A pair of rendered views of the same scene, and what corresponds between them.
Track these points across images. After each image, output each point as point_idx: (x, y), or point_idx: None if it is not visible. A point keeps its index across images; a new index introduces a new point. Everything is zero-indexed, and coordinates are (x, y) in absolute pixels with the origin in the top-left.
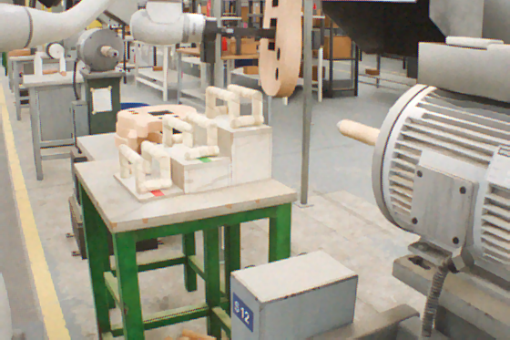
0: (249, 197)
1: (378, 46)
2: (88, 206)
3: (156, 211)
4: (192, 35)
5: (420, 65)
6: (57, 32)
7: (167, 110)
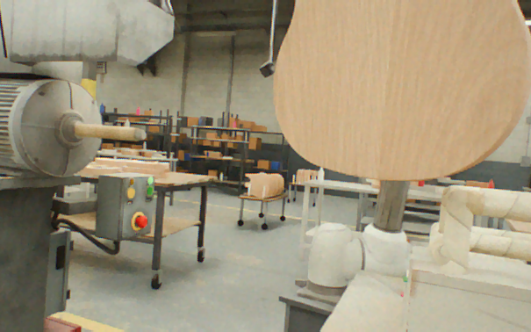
0: (334, 331)
1: (123, 54)
2: None
3: (362, 285)
4: None
5: (81, 74)
6: None
7: None
